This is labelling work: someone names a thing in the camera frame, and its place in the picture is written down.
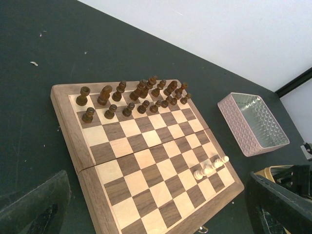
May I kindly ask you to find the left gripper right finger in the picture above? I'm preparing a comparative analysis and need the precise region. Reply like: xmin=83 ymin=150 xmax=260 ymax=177
xmin=245 ymin=165 xmax=312 ymax=234

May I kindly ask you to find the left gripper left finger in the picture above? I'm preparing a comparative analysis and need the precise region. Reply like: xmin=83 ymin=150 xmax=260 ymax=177
xmin=0 ymin=170 xmax=71 ymax=234

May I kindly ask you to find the light pawn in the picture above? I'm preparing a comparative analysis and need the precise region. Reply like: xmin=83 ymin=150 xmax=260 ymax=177
xmin=202 ymin=164 xmax=214 ymax=176
xmin=212 ymin=158 xmax=224 ymax=170
xmin=221 ymin=156 xmax=230 ymax=164
xmin=194 ymin=170 xmax=205 ymax=180

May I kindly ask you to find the wooden chess board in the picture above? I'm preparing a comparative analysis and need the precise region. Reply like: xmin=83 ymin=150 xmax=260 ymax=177
xmin=51 ymin=81 xmax=244 ymax=234

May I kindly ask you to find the gold metal tin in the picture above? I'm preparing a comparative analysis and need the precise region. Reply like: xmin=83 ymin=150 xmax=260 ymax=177
xmin=255 ymin=165 xmax=298 ymax=187

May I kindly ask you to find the dark rook left corner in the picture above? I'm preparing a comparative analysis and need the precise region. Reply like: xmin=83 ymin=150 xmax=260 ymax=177
xmin=76 ymin=86 xmax=90 ymax=106

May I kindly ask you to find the dark rook corner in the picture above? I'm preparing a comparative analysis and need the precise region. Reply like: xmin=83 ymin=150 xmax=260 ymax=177
xmin=175 ymin=82 xmax=188 ymax=94
xmin=76 ymin=86 xmax=90 ymax=106

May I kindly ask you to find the dark knight left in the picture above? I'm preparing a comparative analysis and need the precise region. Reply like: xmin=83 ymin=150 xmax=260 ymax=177
xmin=97 ymin=85 xmax=112 ymax=105

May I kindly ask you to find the dark knight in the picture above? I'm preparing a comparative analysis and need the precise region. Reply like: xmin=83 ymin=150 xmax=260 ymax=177
xmin=163 ymin=80 xmax=177 ymax=96
xmin=97 ymin=85 xmax=112 ymax=105

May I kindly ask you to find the dark bishop left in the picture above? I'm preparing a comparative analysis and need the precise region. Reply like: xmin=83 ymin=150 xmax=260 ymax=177
xmin=112 ymin=80 xmax=126 ymax=102

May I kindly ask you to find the dark bishop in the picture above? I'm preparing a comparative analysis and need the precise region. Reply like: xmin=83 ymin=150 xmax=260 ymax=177
xmin=151 ymin=79 xmax=166 ymax=97
xmin=112 ymin=80 xmax=126 ymax=102

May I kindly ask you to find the dark rook right corner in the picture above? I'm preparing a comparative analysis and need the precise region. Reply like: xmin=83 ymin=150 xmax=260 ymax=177
xmin=175 ymin=82 xmax=188 ymax=94

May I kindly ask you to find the dark queen piece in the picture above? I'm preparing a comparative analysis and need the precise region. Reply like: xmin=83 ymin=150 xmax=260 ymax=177
xmin=129 ymin=79 xmax=147 ymax=101

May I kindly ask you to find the dark knight right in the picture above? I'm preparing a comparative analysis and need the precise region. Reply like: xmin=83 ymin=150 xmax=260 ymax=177
xmin=163 ymin=80 xmax=177 ymax=96

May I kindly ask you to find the dark bishop right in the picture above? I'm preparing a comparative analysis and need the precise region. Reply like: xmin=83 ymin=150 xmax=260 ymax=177
xmin=151 ymin=79 xmax=166 ymax=97

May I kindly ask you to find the dark king piece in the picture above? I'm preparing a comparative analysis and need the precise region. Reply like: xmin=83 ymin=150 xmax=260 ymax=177
xmin=139 ymin=76 xmax=157 ymax=98

